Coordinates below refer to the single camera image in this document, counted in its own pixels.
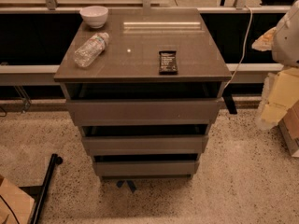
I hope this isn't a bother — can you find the grey middle drawer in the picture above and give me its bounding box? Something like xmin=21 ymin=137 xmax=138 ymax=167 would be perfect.
xmin=82 ymin=135 xmax=208 ymax=156

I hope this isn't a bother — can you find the grey top drawer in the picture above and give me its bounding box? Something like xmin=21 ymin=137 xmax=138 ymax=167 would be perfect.
xmin=66 ymin=100 xmax=220 ymax=126

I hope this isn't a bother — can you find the white cable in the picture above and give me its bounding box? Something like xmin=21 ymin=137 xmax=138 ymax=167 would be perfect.
xmin=222 ymin=5 xmax=254 ymax=91

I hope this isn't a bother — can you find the grey bottom drawer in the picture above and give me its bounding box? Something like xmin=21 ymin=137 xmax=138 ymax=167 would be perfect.
xmin=93 ymin=161 xmax=199 ymax=177

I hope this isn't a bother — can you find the grey drawer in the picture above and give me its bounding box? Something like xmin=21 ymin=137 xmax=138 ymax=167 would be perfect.
xmin=93 ymin=161 xmax=199 ymax=177
xmin=82 ymin=135 xmax=208 ymax=156
xmin=66 ymin=100 xmax=220 ymax=126

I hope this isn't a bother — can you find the white ceramic bowl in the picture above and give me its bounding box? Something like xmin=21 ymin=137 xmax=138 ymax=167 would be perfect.
xmin=79 ymin=6 xmax=108 ymax=28

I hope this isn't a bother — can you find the cardboard box bottom left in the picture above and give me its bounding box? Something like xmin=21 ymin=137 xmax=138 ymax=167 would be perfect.
xmin=0 ymin=175 xmax=35 ymax=224

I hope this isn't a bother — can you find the cardboard box right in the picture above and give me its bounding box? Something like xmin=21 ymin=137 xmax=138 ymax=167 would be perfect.
xmin=279 ymin=101 xmax=299 ymax=158

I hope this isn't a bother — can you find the black snack bar packet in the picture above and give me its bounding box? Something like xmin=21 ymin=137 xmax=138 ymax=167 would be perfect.
xmin=159 ymin=50 xmax=178 ymax=75

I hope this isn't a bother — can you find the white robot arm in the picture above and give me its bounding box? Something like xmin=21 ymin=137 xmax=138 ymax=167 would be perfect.
xmin=251 ymin=1 xmax=299 ymax=130

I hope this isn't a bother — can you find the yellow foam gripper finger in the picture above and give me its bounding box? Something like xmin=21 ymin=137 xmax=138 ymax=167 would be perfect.
xmin=255 ymin=67 xmax=299 ymax=130
xmin=251 ymin=27 xmax=276 ymax=51

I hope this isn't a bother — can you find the black metal stand leg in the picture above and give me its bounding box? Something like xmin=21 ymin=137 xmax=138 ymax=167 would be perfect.
xmin=21 ymin=154 xmax=63 ymax=224

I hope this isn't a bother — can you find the clear plastic water bottle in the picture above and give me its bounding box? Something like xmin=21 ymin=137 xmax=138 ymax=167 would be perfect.
xmin=74 ymin=33 xmax=109 ymax=68

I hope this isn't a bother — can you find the grey drawer cabinet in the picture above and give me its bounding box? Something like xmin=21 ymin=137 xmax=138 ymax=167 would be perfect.
xmin=54 ymin=8 xmax=231 ymax=179

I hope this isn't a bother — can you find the cardboard box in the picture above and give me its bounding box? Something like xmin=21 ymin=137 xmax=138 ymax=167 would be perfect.
xmin=279 ymin=101 xmax=299 ymax=158
xmin=0 ymin=175 xmax=35 ymax=224

